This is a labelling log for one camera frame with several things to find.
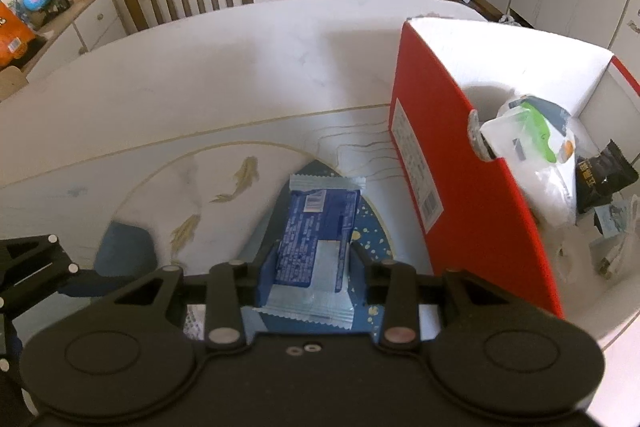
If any blue white snack packet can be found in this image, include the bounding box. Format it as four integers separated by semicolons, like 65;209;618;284
259;174;366;329

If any black snack packet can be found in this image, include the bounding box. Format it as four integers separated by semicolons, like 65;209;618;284
575;140;639;215

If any white tissue pack green grey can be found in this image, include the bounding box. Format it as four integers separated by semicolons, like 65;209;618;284
480;95;577;228

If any red cardboard shoe box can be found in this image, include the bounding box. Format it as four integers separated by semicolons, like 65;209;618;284
390;16;639;339

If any small teal packet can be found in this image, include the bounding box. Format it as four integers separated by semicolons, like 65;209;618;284
594;199;630;239

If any blue round pattern table mat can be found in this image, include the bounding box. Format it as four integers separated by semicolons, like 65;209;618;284
92;141;434;343

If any orange snack bag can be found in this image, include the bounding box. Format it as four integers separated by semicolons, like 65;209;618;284
0;2;36;68

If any white side drawer cabinet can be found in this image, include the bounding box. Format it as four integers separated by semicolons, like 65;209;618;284
23;0;127;83

